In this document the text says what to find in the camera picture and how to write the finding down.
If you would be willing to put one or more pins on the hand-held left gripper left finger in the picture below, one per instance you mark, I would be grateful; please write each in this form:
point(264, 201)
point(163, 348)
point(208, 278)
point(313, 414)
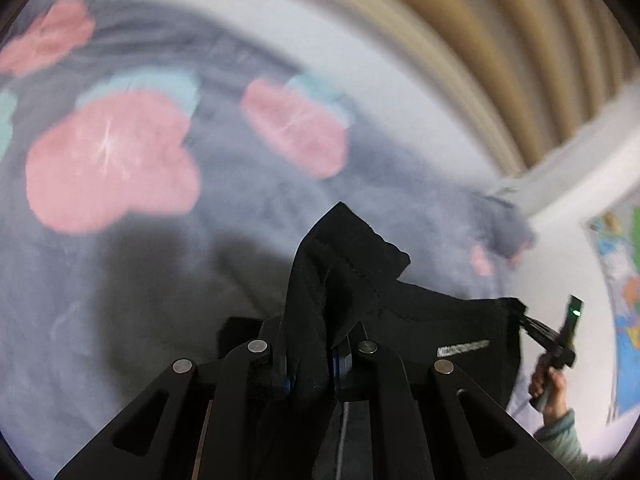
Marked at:
point(235, 400)

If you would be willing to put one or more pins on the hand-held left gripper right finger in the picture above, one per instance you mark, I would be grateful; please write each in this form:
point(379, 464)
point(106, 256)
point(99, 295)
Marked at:
point(380, 395)

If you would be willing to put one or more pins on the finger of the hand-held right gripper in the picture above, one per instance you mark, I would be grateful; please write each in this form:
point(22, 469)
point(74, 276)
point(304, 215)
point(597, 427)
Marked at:
point(536, 331)

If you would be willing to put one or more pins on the black hooded jacket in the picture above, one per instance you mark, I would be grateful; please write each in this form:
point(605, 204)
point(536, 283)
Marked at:
point(350, 305)

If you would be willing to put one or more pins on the person's right forearm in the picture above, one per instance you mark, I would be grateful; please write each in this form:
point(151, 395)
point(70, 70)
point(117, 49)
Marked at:
point(570, 450)

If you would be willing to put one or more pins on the person's right hand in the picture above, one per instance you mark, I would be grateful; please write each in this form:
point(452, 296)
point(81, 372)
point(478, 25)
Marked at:
point(552, 390)

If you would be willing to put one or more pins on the grey floral pillow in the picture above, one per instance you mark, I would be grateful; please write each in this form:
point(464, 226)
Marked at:
point(502, 230)

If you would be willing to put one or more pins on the grey floral blanket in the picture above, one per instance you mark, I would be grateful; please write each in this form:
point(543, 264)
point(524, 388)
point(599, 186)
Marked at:
point(225, 210)

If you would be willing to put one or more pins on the striped window blind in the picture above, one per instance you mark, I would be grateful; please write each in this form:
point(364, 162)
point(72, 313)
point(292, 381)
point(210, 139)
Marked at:
point(510, 50)

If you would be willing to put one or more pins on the colourful wall map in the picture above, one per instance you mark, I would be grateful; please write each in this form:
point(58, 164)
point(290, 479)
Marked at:
point(620, 305)

